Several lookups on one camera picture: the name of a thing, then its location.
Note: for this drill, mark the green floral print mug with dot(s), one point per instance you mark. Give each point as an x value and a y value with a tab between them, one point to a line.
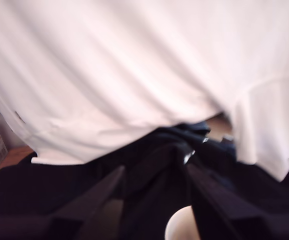
182	225

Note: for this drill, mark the black cloth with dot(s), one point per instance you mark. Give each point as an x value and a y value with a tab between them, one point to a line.
147	160

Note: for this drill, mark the white hanging cloth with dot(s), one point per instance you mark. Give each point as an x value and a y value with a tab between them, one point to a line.
134	62

